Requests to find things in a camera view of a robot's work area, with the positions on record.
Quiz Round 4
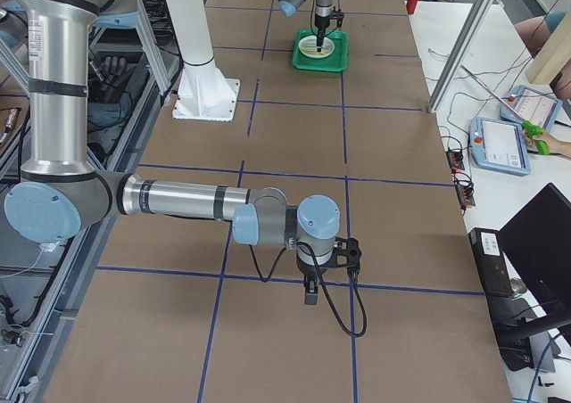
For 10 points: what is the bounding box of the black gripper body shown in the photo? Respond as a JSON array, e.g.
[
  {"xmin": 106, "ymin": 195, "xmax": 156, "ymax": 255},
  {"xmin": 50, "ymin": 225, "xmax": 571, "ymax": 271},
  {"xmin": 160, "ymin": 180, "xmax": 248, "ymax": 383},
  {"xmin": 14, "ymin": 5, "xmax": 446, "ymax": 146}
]
[
  {"xmin": 303, "ymin": 271, "xmax": 319, "ymax": 306},
  {"xmin": 314, "ymin": 14, "xmax": 329, "ymax": 47}
]

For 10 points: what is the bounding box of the yellow plastic spoon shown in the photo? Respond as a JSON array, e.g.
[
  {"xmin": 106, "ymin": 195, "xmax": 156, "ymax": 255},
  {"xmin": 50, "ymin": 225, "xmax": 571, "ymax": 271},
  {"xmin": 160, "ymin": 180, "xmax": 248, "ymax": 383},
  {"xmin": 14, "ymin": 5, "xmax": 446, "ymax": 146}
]
[{"xmin": 300, "ymin": 47, "xmax": 333, "ymax": 59}]

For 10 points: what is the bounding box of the pale green plastic fork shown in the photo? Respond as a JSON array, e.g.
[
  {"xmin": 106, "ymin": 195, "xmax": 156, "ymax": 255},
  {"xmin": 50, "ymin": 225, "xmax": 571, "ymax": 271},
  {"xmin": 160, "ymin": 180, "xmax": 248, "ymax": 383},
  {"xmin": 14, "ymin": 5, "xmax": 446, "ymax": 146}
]
[{"xmin": 300, "ymin": 39, "xmax": 317, "ymax": 48}]

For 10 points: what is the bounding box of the white round plate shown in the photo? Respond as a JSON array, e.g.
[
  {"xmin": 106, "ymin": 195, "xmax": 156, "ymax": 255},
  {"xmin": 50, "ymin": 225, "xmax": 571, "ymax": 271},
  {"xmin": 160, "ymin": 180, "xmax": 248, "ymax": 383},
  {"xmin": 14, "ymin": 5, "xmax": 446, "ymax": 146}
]
[{"xmin": 298, "ymin": 35, "xmax": 335, "ymax": 52}]

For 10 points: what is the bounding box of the green plastic tray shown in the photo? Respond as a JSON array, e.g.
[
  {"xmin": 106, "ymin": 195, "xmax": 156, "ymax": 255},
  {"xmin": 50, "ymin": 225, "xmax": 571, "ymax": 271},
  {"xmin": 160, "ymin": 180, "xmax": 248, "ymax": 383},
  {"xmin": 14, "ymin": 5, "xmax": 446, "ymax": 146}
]
[{"xmin": 292, "ymin": 29, "xmax": 348, "ymax": 72}]

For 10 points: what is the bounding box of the black computer box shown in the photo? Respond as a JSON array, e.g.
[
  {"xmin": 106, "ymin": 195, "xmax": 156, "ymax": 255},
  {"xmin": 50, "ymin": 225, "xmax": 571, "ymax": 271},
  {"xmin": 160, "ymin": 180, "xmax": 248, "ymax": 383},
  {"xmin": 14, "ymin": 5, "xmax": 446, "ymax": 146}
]
[{"xmin": 468, "ymin": 227, "xmax": 519, "ymax": 300}]

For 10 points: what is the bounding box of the teach pendant near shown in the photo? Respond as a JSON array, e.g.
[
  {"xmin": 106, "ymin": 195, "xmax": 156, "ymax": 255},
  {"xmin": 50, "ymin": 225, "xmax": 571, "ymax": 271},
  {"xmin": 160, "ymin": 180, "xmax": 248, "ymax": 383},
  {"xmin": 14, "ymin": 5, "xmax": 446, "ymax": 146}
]
[{"xmin": 468, "ymin": 117, "xmax": 531, "ymax": 176}]

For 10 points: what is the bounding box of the teach pendant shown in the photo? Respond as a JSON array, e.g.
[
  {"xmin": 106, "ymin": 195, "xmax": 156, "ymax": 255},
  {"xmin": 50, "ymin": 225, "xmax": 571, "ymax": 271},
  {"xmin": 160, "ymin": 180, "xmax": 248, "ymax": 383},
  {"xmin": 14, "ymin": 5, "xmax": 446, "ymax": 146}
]
[
  {"xmin": 506, "ymin": 85, "xmax": 563, "ymax": 131},
  {"xmin": 468, "ymin": 117, "xmax": 531, "ymax": 176}
]

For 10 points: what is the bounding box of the teach pendant far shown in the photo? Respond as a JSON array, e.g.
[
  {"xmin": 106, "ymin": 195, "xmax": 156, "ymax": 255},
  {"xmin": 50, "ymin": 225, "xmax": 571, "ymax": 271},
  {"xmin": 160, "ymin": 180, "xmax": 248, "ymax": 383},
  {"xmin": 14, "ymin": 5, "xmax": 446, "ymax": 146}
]
[{"xmin": 506, "ymin": 85, "xmax": 563, "ymax": 131}]

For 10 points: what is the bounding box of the black monitor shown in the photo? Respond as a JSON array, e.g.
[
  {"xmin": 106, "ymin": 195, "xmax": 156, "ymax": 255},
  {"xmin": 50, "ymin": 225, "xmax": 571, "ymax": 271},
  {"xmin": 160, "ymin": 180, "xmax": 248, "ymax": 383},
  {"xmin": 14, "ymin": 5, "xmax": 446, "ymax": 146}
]
[{"xmin": 498, "ymin": 183, "xmax": 571, "ymax": 314}]

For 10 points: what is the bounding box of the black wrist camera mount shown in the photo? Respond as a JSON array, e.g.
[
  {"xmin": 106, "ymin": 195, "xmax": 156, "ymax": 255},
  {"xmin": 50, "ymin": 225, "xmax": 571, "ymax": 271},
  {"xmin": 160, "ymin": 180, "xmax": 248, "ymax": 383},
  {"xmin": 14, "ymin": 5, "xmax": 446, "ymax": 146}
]
[
  {"xmin": 321, "ymin": 237, "xmax": 361, "ymax": 274},
  {"xmin": 329, "ymin": 7, "xmax": 344, "ymax": 28}
]

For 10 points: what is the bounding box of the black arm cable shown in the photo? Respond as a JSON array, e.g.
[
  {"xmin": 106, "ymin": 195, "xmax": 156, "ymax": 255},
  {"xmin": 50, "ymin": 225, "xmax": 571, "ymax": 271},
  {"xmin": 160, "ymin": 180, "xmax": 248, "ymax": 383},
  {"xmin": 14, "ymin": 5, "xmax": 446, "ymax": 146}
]
[{"xmin": 247, "ymin": 240, "xmax": 368, "ymax": 338}]

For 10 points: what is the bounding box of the white pedestal column with base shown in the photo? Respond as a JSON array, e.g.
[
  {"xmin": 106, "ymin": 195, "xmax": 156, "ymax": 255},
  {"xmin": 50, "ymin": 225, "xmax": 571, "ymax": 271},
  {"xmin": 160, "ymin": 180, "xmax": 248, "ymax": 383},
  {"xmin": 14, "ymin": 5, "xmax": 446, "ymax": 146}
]
[{"xmin": 166, "ymin": 0, "xmax": 240, "ymax": 122}]

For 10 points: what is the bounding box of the aluminium frame post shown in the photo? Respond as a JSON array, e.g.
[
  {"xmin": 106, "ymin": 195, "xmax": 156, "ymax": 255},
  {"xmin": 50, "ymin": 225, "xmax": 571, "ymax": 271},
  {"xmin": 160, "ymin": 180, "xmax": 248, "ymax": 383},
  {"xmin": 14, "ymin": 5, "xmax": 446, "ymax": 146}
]
[{"xmin": 427, "ymin": 0, "xmax": 494, "ymax": 113}]

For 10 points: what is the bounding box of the reacher grabber tool green handle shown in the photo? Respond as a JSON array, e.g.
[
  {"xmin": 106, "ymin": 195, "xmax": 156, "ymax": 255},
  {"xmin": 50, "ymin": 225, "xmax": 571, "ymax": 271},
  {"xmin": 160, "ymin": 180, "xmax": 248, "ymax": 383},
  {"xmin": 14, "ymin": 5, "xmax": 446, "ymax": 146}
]
[{"xmin": 460, "ymin": 65, "xmax": 551, "ymax": 156}]

